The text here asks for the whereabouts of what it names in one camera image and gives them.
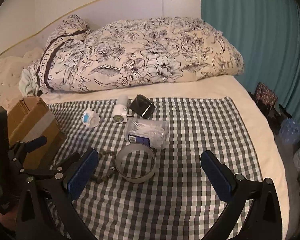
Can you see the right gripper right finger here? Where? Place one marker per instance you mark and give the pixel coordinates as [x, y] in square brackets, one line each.
[263, 220]

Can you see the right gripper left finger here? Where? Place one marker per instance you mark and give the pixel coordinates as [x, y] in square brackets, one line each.
[61, 185]

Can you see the grey tape roll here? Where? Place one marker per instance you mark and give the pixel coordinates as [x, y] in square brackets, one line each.
[136, 163]

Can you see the clear cotton swab jar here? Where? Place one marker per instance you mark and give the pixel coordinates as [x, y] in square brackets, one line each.
[152, 133]

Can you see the brown cardboard box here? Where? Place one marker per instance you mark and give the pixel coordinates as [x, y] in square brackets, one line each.
[29, 119]

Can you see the white bear toy blue star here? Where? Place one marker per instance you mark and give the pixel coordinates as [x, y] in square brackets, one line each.
[90, 118]

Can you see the white bed sheet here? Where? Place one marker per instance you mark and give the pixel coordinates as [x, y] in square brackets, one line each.
[218, 87]

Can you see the cream tufted headboard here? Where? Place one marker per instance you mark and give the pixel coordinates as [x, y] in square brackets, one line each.
[10, 75]

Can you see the white lint remover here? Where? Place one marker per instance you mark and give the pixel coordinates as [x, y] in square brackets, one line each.
[120, 110]

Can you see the mint green towel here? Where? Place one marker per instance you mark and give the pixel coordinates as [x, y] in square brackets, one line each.
[28, 84]

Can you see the black square device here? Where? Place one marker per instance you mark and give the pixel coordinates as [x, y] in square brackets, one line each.
[142, 106]

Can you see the blue plastic bag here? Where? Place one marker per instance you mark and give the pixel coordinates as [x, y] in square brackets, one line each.
[289, 132]

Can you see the patterned dark box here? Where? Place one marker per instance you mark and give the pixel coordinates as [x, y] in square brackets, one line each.
[264, 97]

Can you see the floral quilt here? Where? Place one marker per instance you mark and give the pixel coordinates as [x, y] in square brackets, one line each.
[129, 53]

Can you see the teal curtain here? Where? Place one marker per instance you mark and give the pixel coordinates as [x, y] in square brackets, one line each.
[267, 34]

